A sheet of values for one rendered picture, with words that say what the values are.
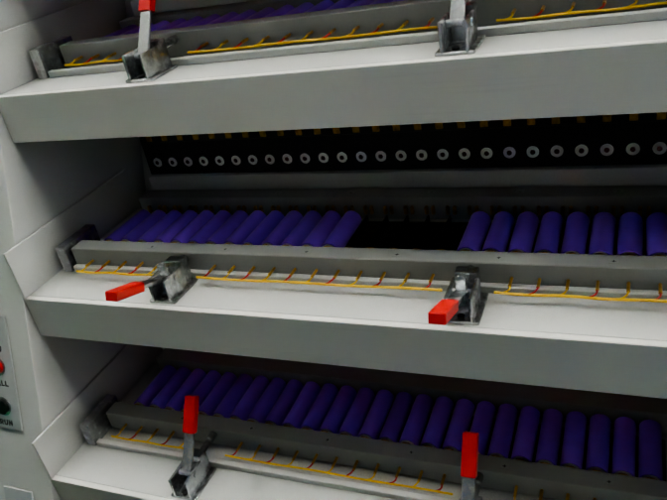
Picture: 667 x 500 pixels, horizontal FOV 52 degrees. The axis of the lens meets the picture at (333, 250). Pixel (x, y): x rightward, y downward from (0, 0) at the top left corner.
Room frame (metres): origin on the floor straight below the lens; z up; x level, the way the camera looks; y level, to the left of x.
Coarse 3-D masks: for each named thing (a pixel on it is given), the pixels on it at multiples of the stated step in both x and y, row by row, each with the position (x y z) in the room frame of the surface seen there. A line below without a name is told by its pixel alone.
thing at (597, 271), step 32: (96, 256) 0.67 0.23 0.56; (128, 256) 0.66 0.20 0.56; (160, 256) 0.64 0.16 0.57; (192, 256) 0.63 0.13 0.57; (224, 256) 0.61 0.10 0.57; (256, 256) 0.60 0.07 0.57; (288, 256) 0.58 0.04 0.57; (320, 256) 0.57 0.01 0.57; (352, 256) 0.56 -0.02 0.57; (384, 256) 0.55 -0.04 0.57; (416, 256) 0.54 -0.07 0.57; (448, 256) 0.53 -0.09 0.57; (480, 256) 0.53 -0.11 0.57; (512, 256) 0.52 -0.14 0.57; (544, 256) 0.51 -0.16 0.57; (576, 256) 0.50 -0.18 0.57; (608, 256) 0.49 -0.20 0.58; (640, 256) 0.49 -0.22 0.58; (384, 288) 0.54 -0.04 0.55; (416, 288) 0.53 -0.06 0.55; (640, 288) 0.48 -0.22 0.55
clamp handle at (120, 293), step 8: (160, 272) 0.60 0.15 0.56; (168, 272) 0.60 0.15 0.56; (152, 280) 0.58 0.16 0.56; (160, 280) 0.59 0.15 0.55; (120, 288) 0.55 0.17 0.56; (128, 288) 0.55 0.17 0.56; (136, 288) 0.56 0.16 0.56; (144, 288) 0.56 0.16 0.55; (112, 296) 0.53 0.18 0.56; (120, 296) 0.54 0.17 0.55; (128, 296) 0.55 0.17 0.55
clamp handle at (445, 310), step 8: (456, 280) 0.49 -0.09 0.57; (464, 280) 0.49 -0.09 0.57; (456, 288) 0.49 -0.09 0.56; (464, 288) 0.49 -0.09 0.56; (456, 296) 0.48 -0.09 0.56; (464, 296) 0.48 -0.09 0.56; (440, 304) 0.45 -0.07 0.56; (448, 304) 0.45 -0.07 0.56; (456, 304) 0.45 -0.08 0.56; (432, 312) 0.43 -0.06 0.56; (440, 312) 0.43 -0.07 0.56; (448, 312) 0.43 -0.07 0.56; (456, 312) 0.45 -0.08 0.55; (432, 320) 0.43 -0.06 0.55; (440, 320) 0.43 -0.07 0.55; (448, 320) 0.43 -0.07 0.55
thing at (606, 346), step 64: (128, 192) 0.80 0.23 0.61; (64, 256) 0.68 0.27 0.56; (64, 320) 0.64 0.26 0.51; (128, 320) 0.61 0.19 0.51; (192, 320) 0.58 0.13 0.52; (256, 320) 0.55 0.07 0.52; (320, 320) 0.52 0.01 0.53; (384, 320) 0.51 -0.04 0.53; (512, 320) 0.48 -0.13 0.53; (576, 320) 0.47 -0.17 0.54; (640, 320) 0.45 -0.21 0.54; (576, 384) 0.46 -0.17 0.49; (640, 384) 0.44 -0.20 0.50
